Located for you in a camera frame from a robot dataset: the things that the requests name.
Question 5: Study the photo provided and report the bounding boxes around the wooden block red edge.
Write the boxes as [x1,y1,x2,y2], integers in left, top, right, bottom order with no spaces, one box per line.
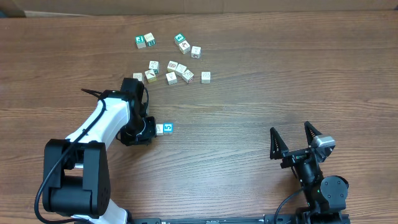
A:
[182,70,194,83]

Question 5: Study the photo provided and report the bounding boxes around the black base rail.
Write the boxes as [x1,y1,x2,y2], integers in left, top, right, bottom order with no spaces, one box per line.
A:
[90,213,351,224]

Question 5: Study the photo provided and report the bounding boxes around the wooden letter A block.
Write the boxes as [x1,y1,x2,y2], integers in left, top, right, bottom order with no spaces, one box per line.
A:
[155,124,164,136]

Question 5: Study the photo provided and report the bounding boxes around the plain wooden block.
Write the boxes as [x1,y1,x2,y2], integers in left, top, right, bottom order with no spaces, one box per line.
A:
[175,64,187,77]

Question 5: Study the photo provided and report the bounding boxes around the wooden block red front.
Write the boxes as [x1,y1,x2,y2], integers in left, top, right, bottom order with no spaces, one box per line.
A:
[132,73,144,82]

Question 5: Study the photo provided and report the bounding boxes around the wooden block brown drawing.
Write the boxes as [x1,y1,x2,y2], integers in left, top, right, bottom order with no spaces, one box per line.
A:
[167,61,178,73]

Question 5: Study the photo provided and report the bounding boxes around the wooden block red drawing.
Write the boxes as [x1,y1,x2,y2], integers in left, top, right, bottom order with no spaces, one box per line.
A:
[178,40,191,54]

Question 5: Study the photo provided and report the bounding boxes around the cardboard sheet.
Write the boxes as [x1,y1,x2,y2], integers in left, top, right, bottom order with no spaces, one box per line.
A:
[1,0,397,17]

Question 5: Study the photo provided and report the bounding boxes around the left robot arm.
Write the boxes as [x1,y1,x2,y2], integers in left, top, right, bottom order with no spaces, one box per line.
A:
[34,78,156,223]

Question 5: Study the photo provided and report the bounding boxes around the green top wooden block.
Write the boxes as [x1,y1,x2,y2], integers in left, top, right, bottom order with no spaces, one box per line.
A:
[135,35,146,49]

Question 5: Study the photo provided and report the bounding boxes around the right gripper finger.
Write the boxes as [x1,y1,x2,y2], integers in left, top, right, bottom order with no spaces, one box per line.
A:
[304,121,322,145]
[270,127,289,159]

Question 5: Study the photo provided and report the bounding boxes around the wooden block green side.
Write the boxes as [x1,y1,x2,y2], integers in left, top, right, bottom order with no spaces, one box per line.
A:
[144,32,156,47]

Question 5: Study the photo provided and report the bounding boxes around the wooden block rightmost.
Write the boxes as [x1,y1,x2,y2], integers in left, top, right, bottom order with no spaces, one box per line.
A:
[201,72,211,83]

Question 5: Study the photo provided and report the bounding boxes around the wooden block yellow side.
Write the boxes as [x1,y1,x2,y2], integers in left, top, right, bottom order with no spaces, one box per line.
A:
[144,69,157,83]

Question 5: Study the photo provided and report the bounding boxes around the wooden block bulb drawing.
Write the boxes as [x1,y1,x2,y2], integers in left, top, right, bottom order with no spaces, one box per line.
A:
[165,72,178,85]

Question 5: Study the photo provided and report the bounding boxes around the wooden block red side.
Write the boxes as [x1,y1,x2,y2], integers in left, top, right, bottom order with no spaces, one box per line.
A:
[191,46,201,59]

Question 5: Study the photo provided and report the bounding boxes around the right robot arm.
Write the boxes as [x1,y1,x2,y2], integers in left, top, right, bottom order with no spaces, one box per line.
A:
[270,121,350,223]

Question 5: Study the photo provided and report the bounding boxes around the green number four block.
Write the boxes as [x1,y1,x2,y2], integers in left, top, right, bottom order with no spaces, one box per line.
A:
[174,33,186,45]

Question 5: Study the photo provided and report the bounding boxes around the blue number five block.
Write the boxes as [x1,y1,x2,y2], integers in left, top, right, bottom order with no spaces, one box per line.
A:
[163,123,174,134]

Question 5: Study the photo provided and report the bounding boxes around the wooden block teal side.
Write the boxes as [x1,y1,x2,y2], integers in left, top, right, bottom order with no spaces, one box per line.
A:
[149,61,159,74]

